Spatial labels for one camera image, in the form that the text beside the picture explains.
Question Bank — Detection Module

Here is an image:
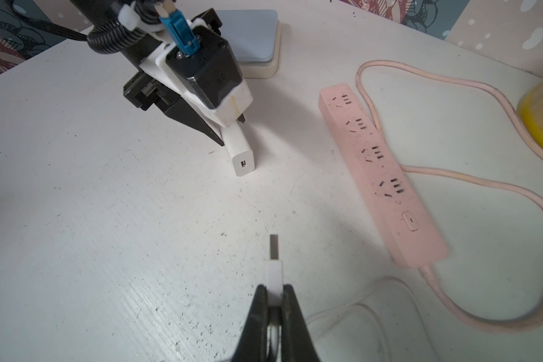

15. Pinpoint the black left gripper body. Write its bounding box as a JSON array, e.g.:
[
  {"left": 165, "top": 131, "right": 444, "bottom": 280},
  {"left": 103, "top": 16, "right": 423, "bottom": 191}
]
[{"left": 122, "top": 8, "right": 223, "bottom": 112}]

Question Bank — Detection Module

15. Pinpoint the white USB cable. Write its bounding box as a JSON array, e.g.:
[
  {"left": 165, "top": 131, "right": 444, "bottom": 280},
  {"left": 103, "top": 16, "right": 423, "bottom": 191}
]
[{"left": 265, "top": 234, "right": 440, "bottom": 362}]

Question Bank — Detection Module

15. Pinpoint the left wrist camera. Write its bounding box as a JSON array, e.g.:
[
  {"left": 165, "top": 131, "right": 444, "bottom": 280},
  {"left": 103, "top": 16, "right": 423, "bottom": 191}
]
[{"left": 117, "top": 0, "right": 254, "bottom": 128}]

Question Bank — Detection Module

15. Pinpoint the white USB charger adapter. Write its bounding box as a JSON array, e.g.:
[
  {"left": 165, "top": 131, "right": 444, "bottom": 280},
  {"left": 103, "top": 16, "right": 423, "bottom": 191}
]
[{"left": 220, "top": 121, "right": 256, "bottom": 176}]

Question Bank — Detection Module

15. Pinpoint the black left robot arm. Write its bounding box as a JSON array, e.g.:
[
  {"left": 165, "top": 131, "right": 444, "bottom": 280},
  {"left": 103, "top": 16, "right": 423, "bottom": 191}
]
[{"left": 5, "top": 1, "right": 224, "bottom": 146}]

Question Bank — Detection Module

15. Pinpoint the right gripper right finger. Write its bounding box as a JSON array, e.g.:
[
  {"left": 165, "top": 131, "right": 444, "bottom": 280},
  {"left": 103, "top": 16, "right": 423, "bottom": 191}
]
[{"left": 281, "top": 284, "right": 321, "bottom": 362}]

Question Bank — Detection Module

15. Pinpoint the pink power strip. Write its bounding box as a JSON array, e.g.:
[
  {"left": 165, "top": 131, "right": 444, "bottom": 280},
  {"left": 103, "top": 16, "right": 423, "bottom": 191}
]
[{"left": 318, "top": 84, "right": 449, "bottom": 268}]

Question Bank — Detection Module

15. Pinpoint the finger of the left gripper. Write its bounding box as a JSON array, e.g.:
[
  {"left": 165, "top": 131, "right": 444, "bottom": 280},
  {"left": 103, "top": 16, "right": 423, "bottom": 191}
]
[{"left": 162, "top": 97, "right": 225, "bottom": 146}]

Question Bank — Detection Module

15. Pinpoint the cream blue electronic scale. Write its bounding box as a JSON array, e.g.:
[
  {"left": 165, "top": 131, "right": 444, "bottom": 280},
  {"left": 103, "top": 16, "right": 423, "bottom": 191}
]
[{"left": 217, "top": 9, "right": 281, "bottom": 79}]

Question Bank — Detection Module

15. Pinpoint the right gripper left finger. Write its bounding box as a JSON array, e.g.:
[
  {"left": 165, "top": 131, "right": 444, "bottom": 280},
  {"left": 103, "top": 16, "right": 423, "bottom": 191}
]
[{"left": 231, "top": 284, "right": 269, "bottom": 362}]

